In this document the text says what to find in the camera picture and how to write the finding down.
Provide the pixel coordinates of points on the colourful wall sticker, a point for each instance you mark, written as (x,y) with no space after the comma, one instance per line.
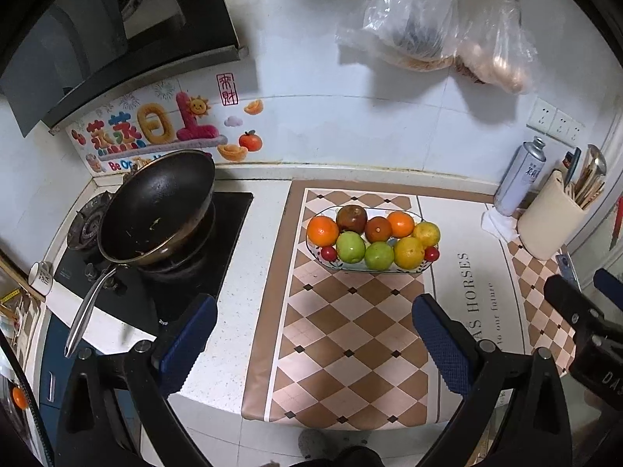
(213,110)

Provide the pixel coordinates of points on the yellow lemon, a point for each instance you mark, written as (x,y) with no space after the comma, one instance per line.
(408,253)
(427,233)

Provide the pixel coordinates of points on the black range hood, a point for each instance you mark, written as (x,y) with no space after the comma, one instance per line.
(59,56)

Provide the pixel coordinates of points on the white folded tissue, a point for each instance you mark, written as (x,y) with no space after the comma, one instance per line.
(500,226)

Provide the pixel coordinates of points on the large orange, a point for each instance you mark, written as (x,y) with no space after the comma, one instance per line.
(322,231)

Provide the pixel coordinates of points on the black gas stove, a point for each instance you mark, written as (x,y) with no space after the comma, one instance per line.
(150,297)

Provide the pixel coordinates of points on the glass floral fruit plate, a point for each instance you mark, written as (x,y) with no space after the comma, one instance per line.
(331,212)

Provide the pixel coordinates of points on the clear plastic bag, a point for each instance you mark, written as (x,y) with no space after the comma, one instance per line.
(493,47)
(417,35)

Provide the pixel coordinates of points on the red cherry tomato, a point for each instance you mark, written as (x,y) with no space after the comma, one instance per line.
(431,254)
(329,254)

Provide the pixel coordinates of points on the white wall socket panel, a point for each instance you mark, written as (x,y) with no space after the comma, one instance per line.
(555,123)

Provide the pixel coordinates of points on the grey spray can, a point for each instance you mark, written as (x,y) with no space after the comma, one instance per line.
(527,162)

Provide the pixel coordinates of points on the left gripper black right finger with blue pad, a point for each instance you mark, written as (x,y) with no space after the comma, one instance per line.
(535,430)

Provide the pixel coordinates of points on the small orange tangerine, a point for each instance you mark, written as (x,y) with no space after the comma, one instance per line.
(402,224)

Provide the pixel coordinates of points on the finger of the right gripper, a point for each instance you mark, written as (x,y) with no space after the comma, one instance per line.
(610,286)

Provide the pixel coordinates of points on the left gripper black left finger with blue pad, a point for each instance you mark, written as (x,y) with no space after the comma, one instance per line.
(91,429)

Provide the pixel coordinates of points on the green apple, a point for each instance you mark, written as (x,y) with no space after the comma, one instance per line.
(379,256)
(350,247)

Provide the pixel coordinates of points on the white cup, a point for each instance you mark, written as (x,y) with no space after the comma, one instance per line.
(40,277)

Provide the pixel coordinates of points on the beige utensil holder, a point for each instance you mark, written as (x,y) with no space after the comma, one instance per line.
(550,220)

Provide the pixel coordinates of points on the dark red apple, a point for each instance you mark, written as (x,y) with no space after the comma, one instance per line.
(352,218)

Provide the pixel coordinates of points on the black wok pan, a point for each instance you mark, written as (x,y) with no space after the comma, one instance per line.
(151,215)

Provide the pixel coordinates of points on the checkered brown table mat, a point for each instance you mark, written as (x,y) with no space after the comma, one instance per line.
(336,348)

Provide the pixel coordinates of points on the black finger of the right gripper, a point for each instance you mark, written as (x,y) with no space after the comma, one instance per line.
(581,313)

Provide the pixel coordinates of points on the brownish orange fruit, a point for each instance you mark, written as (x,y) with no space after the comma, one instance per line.
(378,228)

